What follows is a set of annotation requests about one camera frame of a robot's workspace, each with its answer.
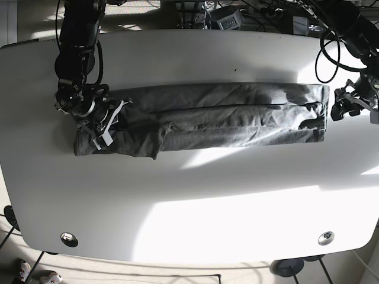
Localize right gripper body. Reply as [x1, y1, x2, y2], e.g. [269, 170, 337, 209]
[77, 98, 132, 150]

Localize left black table leg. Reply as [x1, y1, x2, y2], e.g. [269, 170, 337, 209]
[23, 251, 45, 283]

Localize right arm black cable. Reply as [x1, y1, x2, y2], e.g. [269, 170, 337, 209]
[85, 41, 110, 92]

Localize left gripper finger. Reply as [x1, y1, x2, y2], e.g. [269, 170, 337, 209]
[330, 99, 348, 121]

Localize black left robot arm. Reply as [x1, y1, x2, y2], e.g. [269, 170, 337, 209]
[296, 1, 378, 124]

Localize white sneaker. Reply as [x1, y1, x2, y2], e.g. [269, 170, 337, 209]
[19, 260, 31, 282]
[39, 272, 63, 284]

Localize left silver table grommet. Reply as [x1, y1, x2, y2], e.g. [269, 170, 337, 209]
[60, 232, 79, 248]

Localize grey multi-socket box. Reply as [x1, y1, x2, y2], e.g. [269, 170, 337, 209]
[216, 6, 243, 30]

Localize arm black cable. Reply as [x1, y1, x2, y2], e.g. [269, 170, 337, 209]
[85, 41, 110, 92]
[314, 29, 368, 84]

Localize grey power adapter box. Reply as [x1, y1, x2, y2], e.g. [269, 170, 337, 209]
[293, 16, 309, 36]

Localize right silver table grommet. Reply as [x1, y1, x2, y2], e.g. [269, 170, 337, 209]
[317, 231, 335, 246]

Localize plain dark grey T-shirt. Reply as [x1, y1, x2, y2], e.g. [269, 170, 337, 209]
[73, 82, 329, 159]

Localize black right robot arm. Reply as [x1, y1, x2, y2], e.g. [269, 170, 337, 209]
[54, 1, 126, 150]

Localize black round stand base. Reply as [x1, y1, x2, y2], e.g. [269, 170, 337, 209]
[276, 259, 304, 277]

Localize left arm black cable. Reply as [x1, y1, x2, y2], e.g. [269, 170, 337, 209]
[314, 29, 368, 84]

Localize silver table grommet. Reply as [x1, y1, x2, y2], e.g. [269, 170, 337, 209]
[317, 231, 335, 246]
[60, 232, 79, 248]

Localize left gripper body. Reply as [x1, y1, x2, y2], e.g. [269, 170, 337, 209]
[334, 79, 378, 124]

